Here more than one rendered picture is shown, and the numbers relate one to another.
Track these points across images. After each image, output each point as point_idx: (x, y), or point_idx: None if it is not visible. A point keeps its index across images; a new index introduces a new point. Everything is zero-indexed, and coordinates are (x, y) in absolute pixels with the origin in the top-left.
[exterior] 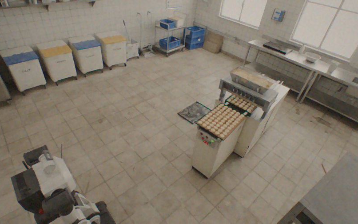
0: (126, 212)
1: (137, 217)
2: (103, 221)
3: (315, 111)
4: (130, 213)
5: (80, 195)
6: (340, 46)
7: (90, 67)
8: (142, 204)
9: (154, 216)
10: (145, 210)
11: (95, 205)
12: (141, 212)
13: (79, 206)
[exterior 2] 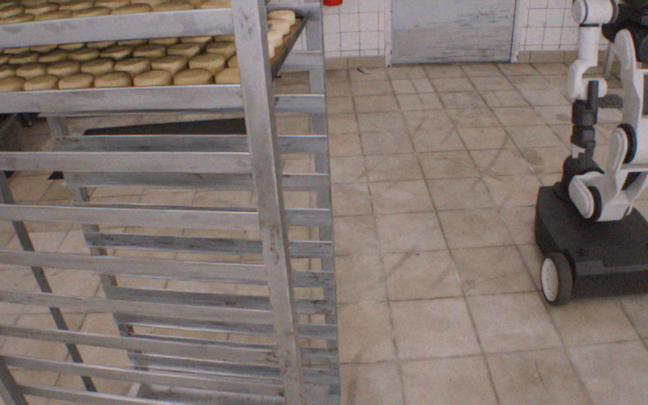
0: None
1: (631, 355)
2: (635, 251)
3: None
4: None
5: None
6: None
7: None
8: None
9: (618, 397)
10: None
11: None
12: (645, 369)
13: (632, 51)
